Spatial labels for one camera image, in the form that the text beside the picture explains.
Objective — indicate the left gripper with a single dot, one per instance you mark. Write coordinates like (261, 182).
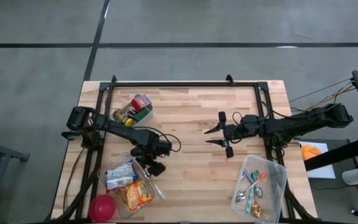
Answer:
(148, 155)

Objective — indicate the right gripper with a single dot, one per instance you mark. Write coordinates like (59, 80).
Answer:
(232, 130)

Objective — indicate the blue ramen noodle packet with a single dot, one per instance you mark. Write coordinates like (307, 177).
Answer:
(135, 170)

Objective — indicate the all-metal spoon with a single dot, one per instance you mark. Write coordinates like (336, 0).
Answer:
(158, 189)

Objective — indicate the orange ramen noodle packet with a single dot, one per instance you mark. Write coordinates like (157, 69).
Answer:
(139, 195)

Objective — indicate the orange spice bottle yellow cap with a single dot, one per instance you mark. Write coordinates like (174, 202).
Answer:
(129, 122)

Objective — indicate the clear plastic container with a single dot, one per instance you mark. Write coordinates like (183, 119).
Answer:
(278, 189)
(117, 205)

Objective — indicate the green spice tin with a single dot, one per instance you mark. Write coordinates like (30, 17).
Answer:
(142, 114)

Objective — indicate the clear glass spice jar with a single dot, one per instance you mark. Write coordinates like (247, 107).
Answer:
(131, 112)

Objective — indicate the black spice can yellow lid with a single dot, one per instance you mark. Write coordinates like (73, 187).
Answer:
(120, 115)

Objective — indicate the red lidded spice jar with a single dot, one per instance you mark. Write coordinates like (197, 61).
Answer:
(141, 102)

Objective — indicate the small plain metal spoon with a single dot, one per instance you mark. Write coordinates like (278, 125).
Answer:
(258, 192)

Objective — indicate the silver utensil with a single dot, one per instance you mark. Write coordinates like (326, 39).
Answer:
(256, 210)

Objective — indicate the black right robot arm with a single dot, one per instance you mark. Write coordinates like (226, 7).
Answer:
(306, 123)

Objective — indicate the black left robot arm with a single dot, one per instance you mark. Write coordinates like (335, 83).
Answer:
(117, 127)

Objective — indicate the white plastic bin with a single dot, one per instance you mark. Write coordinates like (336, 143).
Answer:
(135, 113)

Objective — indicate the red plastic ball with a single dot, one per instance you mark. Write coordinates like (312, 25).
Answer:
(102, 208)

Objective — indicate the orange round object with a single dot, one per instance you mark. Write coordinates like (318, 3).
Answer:
(310, 152)

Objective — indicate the white paper sheet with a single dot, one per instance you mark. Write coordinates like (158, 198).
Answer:
(325, 171)

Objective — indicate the grey metal stand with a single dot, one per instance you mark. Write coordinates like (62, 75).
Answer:
(17, 155)

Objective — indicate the black beam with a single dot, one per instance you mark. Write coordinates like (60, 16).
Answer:
(346, 152)

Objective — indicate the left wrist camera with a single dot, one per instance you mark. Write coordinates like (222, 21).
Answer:
(163, 147)

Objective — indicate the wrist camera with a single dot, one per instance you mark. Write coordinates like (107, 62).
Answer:
(163, 147)
(250, 120)

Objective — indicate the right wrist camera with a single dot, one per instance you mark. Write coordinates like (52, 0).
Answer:
(250, 120)

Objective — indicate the black table frame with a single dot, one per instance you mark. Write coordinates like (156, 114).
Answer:
(182, 84)

